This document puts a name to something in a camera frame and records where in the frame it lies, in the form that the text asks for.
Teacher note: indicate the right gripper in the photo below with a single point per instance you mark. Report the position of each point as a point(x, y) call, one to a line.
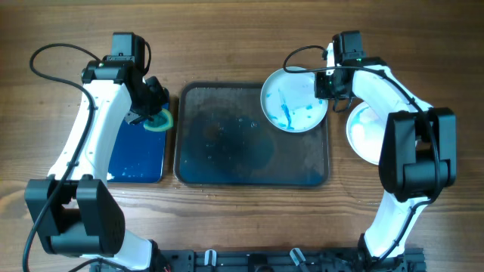
point(322, 92)

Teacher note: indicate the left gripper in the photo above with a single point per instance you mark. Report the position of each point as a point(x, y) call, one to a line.
point(158, 88)

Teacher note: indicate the green yellow sponge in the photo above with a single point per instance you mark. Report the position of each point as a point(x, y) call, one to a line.
point(162, 121)

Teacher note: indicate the white plate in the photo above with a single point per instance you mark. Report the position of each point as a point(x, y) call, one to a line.
point(365, 131)
point(288, 100)

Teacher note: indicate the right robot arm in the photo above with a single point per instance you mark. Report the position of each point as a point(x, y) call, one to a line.
point(418, 155)

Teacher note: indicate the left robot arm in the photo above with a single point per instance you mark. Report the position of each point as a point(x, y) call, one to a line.
point(73, 212)

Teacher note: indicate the black tray with blue water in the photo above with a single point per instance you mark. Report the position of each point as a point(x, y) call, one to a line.
point(135, 155)

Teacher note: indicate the dark grey serving tray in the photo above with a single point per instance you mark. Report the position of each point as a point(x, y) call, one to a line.
point(224, 139)

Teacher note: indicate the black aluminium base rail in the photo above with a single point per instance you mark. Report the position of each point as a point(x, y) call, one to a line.
point(338, 260)

